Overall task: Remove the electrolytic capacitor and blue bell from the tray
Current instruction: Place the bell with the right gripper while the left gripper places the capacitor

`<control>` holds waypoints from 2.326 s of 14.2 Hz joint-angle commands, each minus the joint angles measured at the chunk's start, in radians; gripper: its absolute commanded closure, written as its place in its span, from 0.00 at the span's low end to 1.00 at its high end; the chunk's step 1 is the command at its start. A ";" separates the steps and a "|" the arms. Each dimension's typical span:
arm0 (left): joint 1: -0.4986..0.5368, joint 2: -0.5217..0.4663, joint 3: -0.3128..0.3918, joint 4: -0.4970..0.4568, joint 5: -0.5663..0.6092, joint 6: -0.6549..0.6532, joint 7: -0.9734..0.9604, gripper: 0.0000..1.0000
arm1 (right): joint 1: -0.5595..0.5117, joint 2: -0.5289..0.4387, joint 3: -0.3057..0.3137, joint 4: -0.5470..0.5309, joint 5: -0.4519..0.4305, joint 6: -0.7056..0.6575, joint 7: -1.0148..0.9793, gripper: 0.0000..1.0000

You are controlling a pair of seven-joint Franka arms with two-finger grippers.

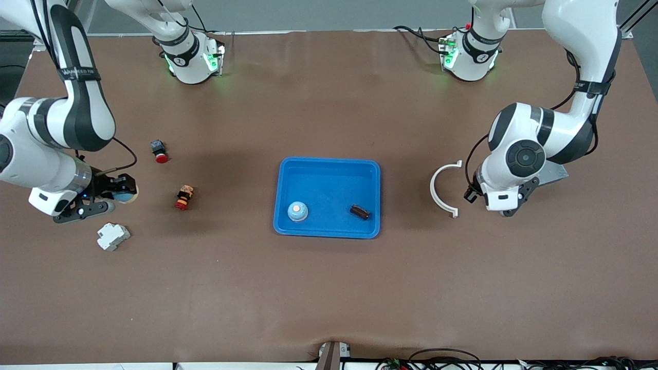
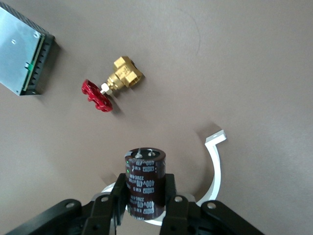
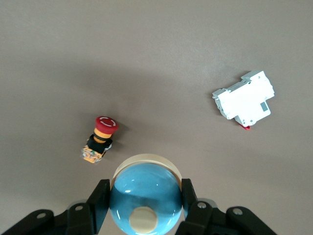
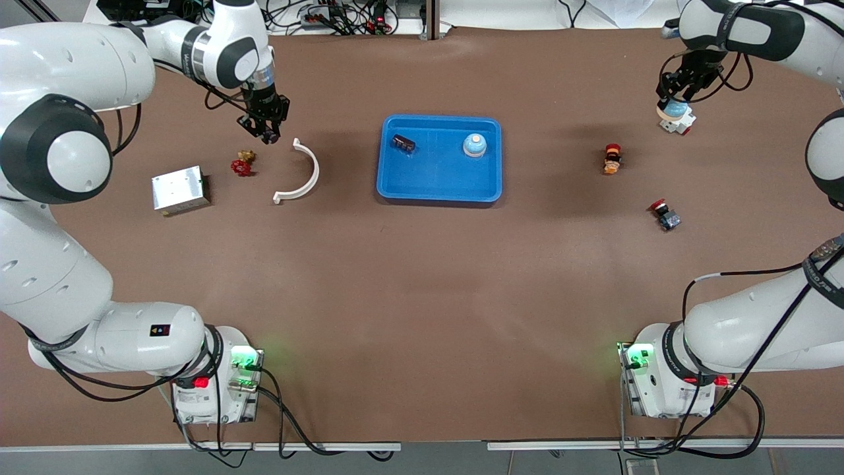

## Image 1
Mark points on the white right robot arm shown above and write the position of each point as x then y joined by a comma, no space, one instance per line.
31,164

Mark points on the grey metal power supply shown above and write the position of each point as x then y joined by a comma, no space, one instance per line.
558,173

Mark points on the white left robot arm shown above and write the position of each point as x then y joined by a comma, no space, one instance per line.
586,31

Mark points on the dark brown cylindrical capacitor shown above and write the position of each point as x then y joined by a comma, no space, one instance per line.
360,211

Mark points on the grey metal camera bracket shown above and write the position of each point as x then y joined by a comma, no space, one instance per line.
329,357

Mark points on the light blue desk bell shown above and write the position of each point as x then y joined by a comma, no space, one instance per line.
297,211
126,197

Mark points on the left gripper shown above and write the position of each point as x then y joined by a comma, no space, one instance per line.
469,195

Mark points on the red yellow push button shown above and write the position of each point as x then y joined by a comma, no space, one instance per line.
183,198

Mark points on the aluminium frame post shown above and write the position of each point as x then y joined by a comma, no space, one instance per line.
624,32
41,38

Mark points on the blue plastic tray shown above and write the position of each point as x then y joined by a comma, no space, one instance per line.
329,190

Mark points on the white circuit breaker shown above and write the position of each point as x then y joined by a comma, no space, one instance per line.
112,236

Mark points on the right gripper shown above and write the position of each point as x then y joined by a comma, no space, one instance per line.
101,185

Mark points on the red emergency stop button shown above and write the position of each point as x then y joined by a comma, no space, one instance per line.
158,149

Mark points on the brown table cover mat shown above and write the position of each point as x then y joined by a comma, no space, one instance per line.
329,298

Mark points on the white curved pipe clamp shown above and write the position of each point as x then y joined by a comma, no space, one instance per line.
432,190

